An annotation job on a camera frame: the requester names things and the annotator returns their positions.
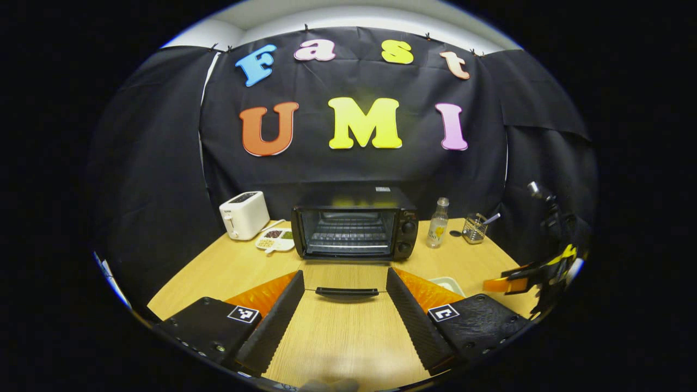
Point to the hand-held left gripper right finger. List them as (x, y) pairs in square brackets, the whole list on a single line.
[(416, 326)]

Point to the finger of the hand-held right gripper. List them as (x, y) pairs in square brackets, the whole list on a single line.
[(525, 269), (506, 285)]

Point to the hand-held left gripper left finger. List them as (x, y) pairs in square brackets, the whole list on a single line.
[(277, 326)]

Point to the white square plate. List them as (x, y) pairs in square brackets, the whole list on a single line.
[(449, 283)]

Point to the black electric oven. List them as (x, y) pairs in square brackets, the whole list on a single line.
[(405, 228)]

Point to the metal spoon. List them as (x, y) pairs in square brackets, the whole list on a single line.
[(491, 219)]

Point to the clear utensil holder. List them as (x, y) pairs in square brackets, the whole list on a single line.
[(474, 231)]

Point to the white divided dish with beans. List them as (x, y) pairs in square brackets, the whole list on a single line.
[(275, 239)]

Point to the clear glass bottle yellow label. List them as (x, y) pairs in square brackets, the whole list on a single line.
[(437, 228)]

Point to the white toaster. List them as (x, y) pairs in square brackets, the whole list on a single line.
[(245, 215)]

